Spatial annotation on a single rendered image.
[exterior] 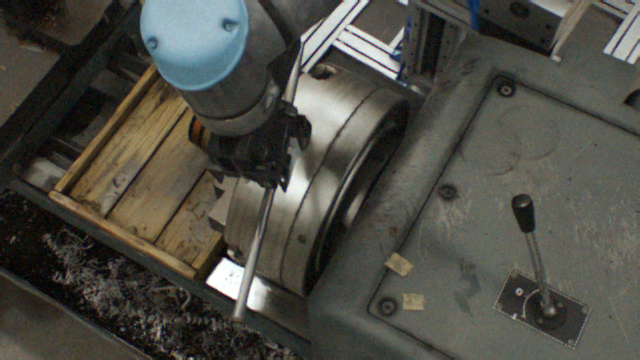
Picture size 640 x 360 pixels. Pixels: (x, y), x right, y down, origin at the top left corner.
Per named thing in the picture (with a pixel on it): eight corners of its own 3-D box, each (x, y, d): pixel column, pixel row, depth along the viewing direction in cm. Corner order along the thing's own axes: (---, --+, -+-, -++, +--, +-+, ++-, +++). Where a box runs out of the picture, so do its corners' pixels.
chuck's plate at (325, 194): (411, 142, 123) (410, 60, 93) (319, 311, 117) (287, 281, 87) (392, 133, 124) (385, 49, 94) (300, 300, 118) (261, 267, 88)
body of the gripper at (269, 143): (218, 185, 76) (183, 147, 65) (234, 107, 78) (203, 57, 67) (290, 194, 75) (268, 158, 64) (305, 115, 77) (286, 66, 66)
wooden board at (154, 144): (307, 120, 136) (306, 109, 132) (197, 286, 123) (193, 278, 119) (172, 55, 143) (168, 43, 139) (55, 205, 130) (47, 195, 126)
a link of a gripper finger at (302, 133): (274, 149, 81) (254, 121, 73) (277, 134, 82) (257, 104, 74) (316, 154, 80) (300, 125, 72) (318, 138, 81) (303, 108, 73)
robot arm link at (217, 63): (273, 7, 50) (174, 87, 49) (297, 74, 61) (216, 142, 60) (203, -65, 52) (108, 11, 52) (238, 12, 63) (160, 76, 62)
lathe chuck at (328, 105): (392, 133, 124) (385, 48, 94) (300, 300, 118) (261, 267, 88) (345, 110, 126) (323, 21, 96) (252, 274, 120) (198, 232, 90)
